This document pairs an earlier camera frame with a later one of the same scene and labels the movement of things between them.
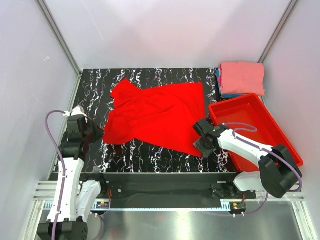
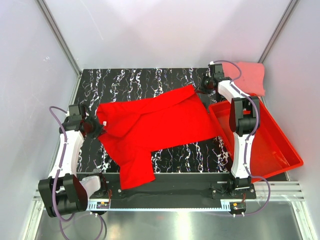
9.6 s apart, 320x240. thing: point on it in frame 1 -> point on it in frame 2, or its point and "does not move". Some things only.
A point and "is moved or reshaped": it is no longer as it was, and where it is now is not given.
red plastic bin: (251, 110) does not move
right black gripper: (200, 127) -> (204, 84)
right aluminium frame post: (291, 5) does not move
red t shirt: (162, 116) is moved or reshaped
